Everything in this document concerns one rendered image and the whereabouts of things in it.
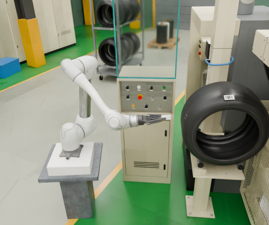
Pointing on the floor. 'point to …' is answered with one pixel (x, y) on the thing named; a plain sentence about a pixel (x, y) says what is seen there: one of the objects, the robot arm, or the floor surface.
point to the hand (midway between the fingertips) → (166, 117)
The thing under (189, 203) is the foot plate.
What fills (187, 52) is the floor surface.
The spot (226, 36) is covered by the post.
